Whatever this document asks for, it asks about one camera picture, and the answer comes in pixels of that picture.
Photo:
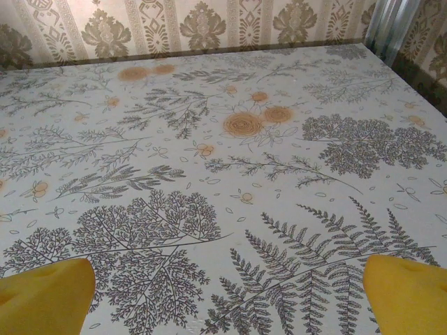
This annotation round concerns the aluminium frame post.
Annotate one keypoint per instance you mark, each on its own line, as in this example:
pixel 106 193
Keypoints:
pixel 384 28

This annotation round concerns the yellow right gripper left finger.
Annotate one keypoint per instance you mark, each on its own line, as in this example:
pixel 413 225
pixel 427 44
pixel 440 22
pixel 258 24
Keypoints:
pixel 45 300

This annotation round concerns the floral patterned table cover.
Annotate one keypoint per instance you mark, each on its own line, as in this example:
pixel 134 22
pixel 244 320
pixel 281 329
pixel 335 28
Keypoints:
pixel 223 157

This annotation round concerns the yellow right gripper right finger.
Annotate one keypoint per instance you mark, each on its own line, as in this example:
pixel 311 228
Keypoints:
pixel 408 300

